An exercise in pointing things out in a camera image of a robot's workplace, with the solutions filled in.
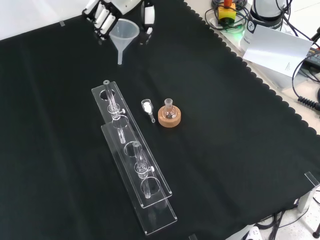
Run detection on black cable bundle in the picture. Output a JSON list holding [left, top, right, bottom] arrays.
[[254, 209, 305, 240]]

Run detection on black coiled cable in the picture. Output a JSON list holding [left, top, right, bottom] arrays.
[[297, 96, 320, 111]]

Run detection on cork ring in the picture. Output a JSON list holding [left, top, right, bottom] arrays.
[[157, 105, 182, 128]]

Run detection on black device box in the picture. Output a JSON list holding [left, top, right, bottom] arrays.
[[305, 46, 320, 67]]

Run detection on yellow stop button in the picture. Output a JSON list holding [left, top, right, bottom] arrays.
[[216, 0, 237, 26]]

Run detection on black cloth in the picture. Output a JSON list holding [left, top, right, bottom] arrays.
[[0, 0, 320, 240]]

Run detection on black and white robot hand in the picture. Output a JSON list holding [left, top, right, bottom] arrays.
[[81, 0, 156, 46]]

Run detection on white power strip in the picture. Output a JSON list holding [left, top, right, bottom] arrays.
[[246, 225, 263, 240]]

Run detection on glass round-bottom flask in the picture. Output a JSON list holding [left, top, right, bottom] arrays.
[[162, 98, 177, 120]]

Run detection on translucent plastic funnel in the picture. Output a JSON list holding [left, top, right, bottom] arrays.
[[109, 18, 141, 66]]

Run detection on glass weighing funnel with powder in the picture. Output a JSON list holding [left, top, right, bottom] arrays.
[[140, 99, 156, 124]]

